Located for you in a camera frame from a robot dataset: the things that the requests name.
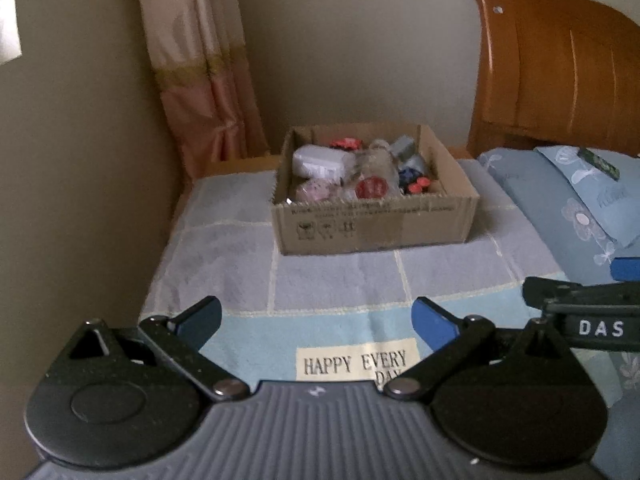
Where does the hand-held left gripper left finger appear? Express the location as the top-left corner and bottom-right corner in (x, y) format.
(67, 296), (251, 402)

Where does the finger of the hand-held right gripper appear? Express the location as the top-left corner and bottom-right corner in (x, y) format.
(521, 276), (640, 317)
(610, 257), (640, 282)

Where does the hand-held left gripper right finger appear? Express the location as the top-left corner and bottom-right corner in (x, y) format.
(382, 296), (572, 404)

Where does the cardboard box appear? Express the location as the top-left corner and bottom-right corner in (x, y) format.
(270, 123), (479, 257)

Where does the blue floral bedsheet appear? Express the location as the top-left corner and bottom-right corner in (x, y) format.
(562, 260), (640, 411)

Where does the blue floral pillow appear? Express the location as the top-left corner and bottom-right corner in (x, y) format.
(476, 144), (640, 272)

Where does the green packet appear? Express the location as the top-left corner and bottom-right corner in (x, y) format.
(576, 147), (622, 182)

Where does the checked grey blue towel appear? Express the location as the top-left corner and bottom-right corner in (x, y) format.
(139, 156), (568, 392)

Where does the red round lid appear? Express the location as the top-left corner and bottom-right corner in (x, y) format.
(355, 177), (389, 199)

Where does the pink round container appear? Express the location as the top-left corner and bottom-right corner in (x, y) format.
(294, 178), (332, 204)

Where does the grey blue small box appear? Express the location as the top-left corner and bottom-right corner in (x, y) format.
(389, 135), (420, 162)

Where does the white tissue pack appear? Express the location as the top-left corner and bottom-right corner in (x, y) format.
(292, 144), (357, 182)

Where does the wooden headboard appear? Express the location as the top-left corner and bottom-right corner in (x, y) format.
(466, 0), (640, 161)

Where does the pink beige curtain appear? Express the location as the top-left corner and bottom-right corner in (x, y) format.
(134, 0), (271, 177)

